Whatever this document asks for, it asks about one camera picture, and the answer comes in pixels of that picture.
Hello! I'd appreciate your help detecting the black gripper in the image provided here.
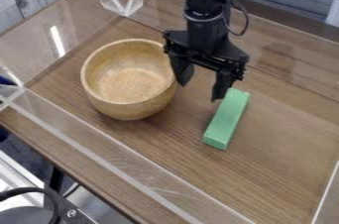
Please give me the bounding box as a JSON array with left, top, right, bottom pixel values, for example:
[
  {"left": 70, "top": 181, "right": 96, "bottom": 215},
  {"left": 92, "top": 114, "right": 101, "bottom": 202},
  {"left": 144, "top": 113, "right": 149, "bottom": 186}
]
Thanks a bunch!
[{"left": 163, "top": 17, "right": 249, "bottom": 101}]

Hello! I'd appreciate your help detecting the green rectangular block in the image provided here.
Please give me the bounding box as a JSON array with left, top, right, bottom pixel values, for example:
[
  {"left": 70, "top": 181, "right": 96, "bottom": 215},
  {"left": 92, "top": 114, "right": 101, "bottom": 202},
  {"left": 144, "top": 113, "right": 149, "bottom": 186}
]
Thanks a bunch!
[{"left": 203, "top": 88, "right": 251, "bottom": 150}]

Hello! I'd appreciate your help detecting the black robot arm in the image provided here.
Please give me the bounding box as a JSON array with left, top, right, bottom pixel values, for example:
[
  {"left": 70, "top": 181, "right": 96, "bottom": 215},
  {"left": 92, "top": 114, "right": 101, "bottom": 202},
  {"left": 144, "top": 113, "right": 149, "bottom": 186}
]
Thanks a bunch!
[{"left": 163, "top": 0, "right": 249, "bottom": 101}]

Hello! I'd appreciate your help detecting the brown wooden bowl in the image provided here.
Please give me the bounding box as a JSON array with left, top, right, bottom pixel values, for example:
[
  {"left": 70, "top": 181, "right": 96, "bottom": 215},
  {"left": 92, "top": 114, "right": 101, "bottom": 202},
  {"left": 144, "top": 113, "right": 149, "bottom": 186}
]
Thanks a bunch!
[{"left": 81, "top": 39, "right": 177, "bottom": 121}]

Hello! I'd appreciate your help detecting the black metal table leg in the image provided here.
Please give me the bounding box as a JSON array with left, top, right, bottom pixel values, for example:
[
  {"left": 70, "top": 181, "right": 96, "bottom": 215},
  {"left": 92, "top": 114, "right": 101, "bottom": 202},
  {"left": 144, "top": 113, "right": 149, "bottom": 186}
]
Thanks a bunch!
[{"left": 49, "top": 168, "right": 65, "bottom": 193}]

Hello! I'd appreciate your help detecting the clear acrylic tray wall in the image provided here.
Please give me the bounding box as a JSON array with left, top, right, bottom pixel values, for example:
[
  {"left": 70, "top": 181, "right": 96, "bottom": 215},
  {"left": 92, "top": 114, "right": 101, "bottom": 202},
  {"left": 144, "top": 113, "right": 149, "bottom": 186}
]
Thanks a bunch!
[{"left": 0, "top": 0, "right": 339, "bottom": 224}]

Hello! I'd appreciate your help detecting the black metal bracket with screw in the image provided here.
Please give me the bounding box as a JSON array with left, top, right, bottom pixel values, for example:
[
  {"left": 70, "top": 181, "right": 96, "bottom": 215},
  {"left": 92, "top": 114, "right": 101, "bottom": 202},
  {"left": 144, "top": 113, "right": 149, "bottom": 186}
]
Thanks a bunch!
[{"left": 46, "top": 187, "right": 97, "bottom": 224}]

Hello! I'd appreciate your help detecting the black cable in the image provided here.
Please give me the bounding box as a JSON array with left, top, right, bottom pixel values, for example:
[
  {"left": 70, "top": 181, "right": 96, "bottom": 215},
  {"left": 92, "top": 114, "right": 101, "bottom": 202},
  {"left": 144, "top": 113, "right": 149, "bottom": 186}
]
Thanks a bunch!
[{"left": 0, "top": 186, "right": 64, "bottom": 224}]

